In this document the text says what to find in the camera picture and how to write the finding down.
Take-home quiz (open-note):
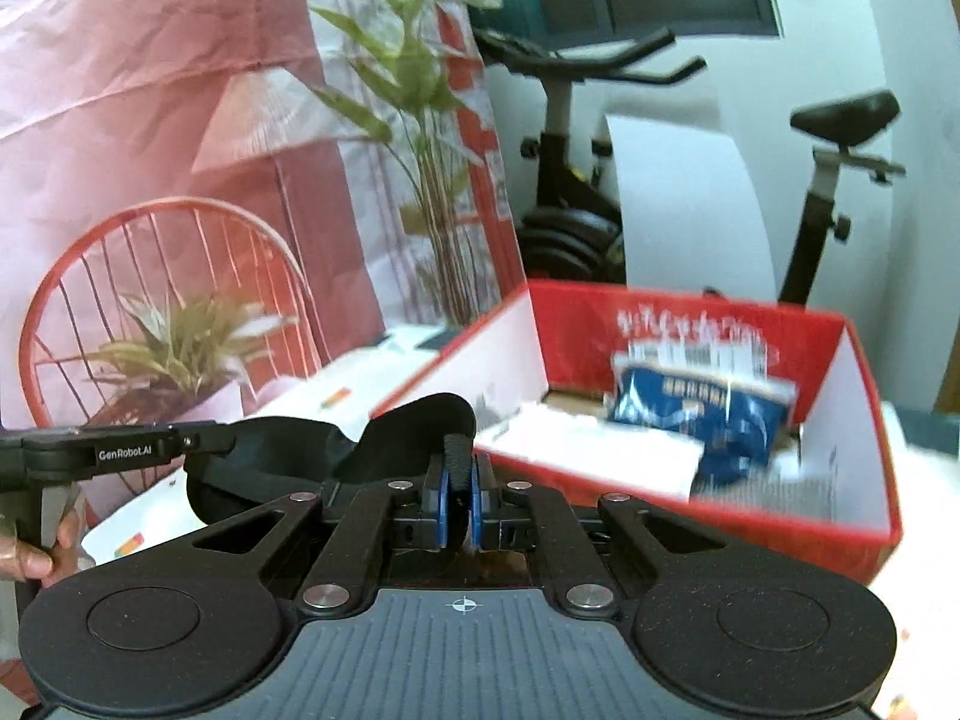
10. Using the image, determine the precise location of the person's left hand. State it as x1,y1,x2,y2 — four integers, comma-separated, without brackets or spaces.
0,499,82,584

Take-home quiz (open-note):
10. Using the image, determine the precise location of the wall poster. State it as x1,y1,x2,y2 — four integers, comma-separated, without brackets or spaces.
0,0,530,533

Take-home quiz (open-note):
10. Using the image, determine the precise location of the blue snack packet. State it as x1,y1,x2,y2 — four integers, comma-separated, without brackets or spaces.
604,358,800,487

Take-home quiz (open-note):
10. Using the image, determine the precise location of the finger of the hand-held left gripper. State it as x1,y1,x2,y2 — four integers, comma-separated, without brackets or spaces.
178,422,238,460

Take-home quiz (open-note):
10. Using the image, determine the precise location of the black fabric mask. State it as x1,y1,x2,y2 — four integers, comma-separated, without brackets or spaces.
184,392,481,527

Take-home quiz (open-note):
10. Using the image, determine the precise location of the red cardboard box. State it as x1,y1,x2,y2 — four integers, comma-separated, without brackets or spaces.
367,277,905,587

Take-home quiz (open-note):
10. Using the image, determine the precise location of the clear plastic bag dark garment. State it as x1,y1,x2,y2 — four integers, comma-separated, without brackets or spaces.
478,401,837,524

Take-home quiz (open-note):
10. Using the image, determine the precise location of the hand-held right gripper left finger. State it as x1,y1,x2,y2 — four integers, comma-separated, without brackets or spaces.
191,463,452,612

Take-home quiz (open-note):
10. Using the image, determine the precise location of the white board sheet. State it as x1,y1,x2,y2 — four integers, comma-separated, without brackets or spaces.
602,111,779,292

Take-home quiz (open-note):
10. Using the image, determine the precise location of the white patterned tablecloth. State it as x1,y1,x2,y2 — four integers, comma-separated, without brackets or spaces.
79,322,960,720

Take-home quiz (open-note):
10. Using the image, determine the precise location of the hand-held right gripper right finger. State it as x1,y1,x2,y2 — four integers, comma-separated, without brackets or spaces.
469,460,740,612

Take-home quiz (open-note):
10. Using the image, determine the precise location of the black exercise bike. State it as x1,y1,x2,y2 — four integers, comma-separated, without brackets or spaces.
472,26,907,308

